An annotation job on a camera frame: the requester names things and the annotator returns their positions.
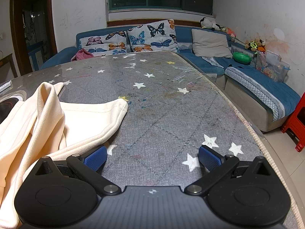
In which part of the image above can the grey star print tablecloth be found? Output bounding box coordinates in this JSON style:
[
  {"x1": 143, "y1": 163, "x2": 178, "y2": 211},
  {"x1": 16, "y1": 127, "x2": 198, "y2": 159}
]
[{"x1": 0, "y1": 51, "x2": 305, "y2": 229}]

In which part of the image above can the red plastic stool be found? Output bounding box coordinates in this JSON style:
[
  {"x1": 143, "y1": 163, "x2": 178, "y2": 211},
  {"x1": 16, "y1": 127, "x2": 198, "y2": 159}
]
[{"x1": 280, "y1": 97, "x2": 305, "y2": 152}]

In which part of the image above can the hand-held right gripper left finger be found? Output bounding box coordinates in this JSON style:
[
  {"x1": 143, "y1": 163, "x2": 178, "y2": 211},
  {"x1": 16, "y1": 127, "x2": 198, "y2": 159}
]
[{"x1": 35, "y1": 145, "x2": 122, "y2": 195}]

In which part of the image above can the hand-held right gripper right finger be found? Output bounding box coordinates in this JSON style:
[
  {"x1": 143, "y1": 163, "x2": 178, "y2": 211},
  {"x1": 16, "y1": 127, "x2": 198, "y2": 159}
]
[{"x1": 185, "y1": 145, "x2": 272, "y2": 196}]

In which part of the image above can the blue patterned sofa cover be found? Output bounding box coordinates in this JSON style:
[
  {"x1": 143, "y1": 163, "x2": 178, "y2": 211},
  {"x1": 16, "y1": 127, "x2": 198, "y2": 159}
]
[{"x1": 181, "y1": 52, "x2": 301, "y2": 123}]

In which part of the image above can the orange pink plush toy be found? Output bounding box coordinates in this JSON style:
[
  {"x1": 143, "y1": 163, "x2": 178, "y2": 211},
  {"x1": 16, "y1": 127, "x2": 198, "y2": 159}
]
[{"x1": 225, "y1": 27, "x2": 237, "y2": 39}]

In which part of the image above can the clear plastic storage box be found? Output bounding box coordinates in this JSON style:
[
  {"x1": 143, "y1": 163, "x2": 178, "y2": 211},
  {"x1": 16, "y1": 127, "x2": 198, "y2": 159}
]
[{"x1": 255, "y1": 50, "x2": 291, "y2": 83}]

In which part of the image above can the brown wooden door frame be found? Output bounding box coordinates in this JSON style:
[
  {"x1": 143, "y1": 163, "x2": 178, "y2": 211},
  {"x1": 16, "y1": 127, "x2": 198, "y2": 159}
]
[{"x1": 10, "y1": 0, "x2": 58, "y2": 75}]

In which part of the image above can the green plastic bowl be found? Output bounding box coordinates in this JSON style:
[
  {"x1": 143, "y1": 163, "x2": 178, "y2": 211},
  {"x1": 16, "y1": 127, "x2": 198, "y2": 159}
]
[{"x1": 233, "y1": 52, "x2": 252, "y2": 64}]

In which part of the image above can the panda plush toy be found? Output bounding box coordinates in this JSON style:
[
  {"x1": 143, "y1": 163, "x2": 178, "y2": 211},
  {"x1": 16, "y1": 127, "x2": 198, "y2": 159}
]
[{"x1": 200, "y1": 17, "x2": 222, "y2": 31}]

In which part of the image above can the cream sweatshirt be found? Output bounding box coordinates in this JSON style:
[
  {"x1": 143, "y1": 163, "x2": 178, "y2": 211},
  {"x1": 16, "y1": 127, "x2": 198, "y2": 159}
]
[{"x1": 0, "y1": 81, "x2": 129, "y2": 229}]

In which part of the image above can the wooden side table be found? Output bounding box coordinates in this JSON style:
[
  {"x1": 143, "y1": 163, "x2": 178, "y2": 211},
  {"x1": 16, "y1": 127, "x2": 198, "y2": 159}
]
[{"x1": 0, "y1": 53, "x2": 19, "y2": 78}]

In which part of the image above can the blue corner sofa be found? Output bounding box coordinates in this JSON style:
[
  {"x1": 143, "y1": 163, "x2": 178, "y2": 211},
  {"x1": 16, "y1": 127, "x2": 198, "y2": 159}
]
[{"x1": 39, "y1": 25, "x2": 301, "y2": 132}]

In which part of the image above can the white plastic object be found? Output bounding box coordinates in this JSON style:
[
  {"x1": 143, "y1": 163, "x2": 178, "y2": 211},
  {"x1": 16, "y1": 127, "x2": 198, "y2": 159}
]
[{"x1": 0, "y1": 81, "x2": 12, "y2": 93}]

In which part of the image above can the wide butterfly print pillow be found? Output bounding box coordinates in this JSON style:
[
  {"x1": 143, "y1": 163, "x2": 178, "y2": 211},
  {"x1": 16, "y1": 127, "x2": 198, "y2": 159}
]
[{"x1": 79, "y1": 31, "x2": 128, "y2": 56}]

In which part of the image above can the plain grey pillow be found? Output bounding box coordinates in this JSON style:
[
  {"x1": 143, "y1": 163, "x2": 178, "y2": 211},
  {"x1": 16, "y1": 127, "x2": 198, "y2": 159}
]
[{"x1": 191, "y1": 29, "x2": 233, "y2": 59}]

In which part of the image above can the pink cloth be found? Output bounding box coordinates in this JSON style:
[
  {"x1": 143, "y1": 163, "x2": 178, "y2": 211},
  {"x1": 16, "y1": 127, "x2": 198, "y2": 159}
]
[{"x1": 71, "y1": 48, "x2": 94, "y2": 62}]

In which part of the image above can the round black induction cooker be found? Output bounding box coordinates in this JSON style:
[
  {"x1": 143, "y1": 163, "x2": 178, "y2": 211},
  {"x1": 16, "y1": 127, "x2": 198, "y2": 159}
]
[{"x1": 0, "y1": 95, "x2": 25, "y2": 124}]

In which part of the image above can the square butterfly print pillow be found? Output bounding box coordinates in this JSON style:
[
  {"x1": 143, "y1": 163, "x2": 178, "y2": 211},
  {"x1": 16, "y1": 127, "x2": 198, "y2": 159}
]
[{"x1": 127, "y1": 19, "x2": 180, "y2": 53}]

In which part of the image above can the yellow green plush toy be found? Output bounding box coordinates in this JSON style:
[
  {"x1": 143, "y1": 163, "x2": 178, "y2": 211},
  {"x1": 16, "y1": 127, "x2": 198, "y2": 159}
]
[{"x1": 245, "y1": 41, "x2": 258, "y2": 52}]

